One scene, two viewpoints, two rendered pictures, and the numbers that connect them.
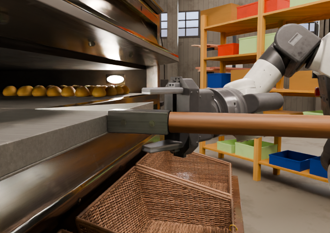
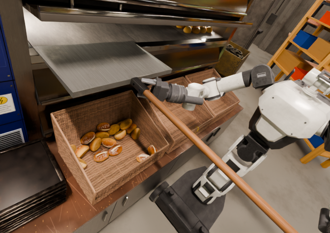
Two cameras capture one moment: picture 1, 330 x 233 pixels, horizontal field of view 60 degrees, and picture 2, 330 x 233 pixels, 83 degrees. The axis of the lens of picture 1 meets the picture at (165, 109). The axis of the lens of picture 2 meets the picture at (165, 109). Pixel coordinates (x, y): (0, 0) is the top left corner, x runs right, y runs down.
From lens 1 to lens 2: 56 cm
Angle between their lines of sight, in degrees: 37
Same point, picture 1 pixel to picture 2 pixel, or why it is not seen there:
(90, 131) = (121, 84)
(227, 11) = not seen: outside the picture
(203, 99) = (162, 90)
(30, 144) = (96, 88)
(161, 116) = (142, 90)
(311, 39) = (268, 80)
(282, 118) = (167, 113)
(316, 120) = (174, 120)
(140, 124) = (137, 87)
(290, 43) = (257, 75)
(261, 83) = (232, 84)
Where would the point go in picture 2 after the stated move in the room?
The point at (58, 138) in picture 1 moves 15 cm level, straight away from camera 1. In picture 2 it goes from (106, 86) to (121, 70)
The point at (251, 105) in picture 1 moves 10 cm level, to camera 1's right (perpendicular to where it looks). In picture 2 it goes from (183, 99) to (202, 112)
